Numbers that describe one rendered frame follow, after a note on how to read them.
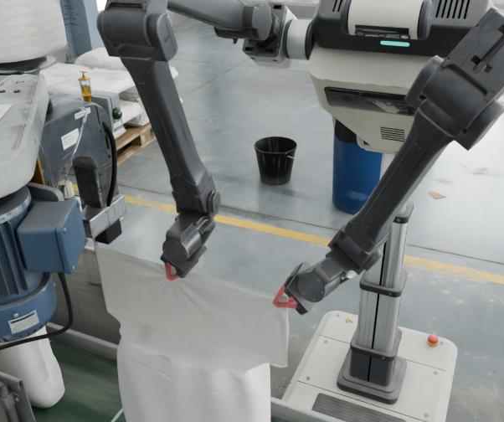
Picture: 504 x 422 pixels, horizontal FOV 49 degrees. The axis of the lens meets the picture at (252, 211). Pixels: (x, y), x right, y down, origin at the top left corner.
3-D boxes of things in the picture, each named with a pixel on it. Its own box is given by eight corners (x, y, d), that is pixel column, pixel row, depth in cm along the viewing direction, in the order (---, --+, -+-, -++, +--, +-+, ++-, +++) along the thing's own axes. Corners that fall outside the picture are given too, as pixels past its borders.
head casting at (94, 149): (122, 196, 144) (105, 84, 130) (58, 244, 125) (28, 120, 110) (34, 177, 155) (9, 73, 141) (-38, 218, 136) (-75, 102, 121)
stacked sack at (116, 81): (144, 85, 424) (142, 66, 417) (89, 113, 372) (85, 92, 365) (100, 80, 439) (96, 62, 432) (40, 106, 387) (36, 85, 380)
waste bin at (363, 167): (408, 190, 370) (420, 96, 337) (391, 228, 329) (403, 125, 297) (338, 178, 387) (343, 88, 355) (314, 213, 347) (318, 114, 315)
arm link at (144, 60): (169, 5, 81) (110, 2, 85) (151, 26, 78) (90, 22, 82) (228, 199, 113) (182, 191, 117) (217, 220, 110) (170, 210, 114)
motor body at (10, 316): (77, 305, 103) (50, 187, 91) (17, 360, 91) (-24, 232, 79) (16, 285, 109) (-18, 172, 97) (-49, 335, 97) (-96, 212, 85)
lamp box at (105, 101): (123, 127, 139) (118, 92, 135) (112, 133, 136) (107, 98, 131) (100, 123, 142) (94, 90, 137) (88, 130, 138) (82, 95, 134)
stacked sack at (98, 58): (166, 67, 468) (164, 49, 460) (136, 81, 434) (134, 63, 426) (101, 60, 492) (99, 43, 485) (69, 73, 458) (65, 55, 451)
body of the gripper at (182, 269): (157, 259, 117) (169, 238, 113) (182, 236, 125) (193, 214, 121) (182, 278, 117) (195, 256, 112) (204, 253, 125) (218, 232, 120)
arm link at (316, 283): (386, 251, 100) (352, 219, 103) (359, 273, 91) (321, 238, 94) (350, 292, 107) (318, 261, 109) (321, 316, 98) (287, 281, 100)
